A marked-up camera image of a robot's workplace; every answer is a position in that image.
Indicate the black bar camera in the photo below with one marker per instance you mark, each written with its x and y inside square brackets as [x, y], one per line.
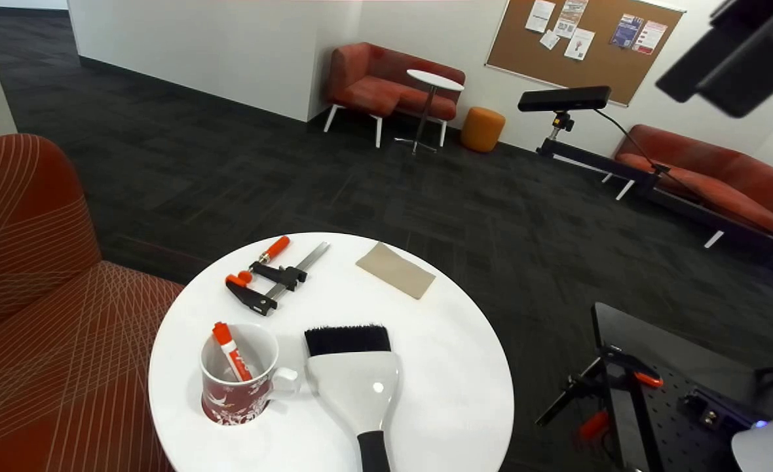
[565, 98]

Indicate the white red paper flyer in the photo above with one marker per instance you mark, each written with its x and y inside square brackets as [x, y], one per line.
[651, 37]

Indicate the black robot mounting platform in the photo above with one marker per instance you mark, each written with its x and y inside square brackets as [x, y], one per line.
[663, 350]

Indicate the black clamp orange grip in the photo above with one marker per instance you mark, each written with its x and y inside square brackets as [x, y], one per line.
[578, 390]

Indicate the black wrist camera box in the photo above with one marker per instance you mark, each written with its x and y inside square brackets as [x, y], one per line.
[686, 67]

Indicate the white brush black bristles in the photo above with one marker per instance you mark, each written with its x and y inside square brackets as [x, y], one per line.
[354, 382]

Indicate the red sofa white legs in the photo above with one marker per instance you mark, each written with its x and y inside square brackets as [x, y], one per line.
[373, 81]

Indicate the tan paper napkin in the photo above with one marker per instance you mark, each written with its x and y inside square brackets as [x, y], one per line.
[397, 270]

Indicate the black spring clamp orange tips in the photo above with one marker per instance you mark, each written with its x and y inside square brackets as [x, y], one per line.
[249, 298]

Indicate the orange Expo marker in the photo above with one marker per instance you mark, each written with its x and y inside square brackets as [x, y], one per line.
[230, 355]

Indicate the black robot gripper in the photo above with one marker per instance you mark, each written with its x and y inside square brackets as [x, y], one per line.
[765, 60]

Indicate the red patterned mug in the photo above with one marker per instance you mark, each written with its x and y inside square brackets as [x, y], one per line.
[230, 403]

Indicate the cork pin board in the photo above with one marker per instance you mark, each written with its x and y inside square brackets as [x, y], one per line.
[603, 70]

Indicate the white paper sheet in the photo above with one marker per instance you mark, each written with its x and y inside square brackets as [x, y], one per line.
[568, 16]
[541, 15]
[580, 43]
[550, 41]

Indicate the long red bench sofa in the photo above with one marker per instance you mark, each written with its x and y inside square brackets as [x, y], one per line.
[727, 178]

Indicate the red striped armchair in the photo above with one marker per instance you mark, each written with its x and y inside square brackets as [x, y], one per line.
[46, 331]

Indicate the small round white side table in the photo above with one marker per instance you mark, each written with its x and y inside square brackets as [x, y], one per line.
[436, 80]

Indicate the orange round stool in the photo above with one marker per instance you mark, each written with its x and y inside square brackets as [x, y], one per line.
[482, 129]

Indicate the blue paper flyer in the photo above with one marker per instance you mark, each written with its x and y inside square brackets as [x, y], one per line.
[627, 32]

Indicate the black camera stand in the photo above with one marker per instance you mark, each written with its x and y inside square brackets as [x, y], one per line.
[578, 156]

